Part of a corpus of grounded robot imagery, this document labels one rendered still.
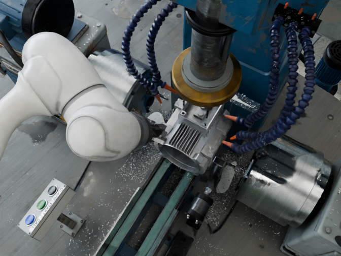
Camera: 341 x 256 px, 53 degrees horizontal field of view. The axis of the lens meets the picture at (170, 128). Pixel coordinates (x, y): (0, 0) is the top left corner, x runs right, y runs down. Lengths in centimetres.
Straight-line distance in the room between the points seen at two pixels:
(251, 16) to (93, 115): 32
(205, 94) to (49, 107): 38
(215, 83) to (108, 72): 40
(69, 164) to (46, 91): 77
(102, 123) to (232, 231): 83
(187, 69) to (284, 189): 42
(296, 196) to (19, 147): 105
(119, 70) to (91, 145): 56
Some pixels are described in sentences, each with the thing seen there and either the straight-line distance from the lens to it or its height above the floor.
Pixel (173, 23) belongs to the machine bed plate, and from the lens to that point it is 171.
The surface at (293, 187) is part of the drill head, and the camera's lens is 101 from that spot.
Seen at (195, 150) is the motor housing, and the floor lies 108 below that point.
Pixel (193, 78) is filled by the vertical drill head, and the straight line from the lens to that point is 86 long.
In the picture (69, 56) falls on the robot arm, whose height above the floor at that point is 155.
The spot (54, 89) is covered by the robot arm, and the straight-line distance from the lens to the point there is 66.
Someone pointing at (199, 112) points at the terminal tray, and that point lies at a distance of 106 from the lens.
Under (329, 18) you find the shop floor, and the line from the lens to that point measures 305.
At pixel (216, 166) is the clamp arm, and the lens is 89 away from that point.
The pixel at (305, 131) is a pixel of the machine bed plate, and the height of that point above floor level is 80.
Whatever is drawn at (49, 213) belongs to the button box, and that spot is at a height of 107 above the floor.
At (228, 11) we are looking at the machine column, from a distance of 66.
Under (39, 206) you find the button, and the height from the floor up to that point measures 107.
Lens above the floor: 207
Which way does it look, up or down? 65 degrees down
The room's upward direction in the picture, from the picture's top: 2 degrees counter-clockwise
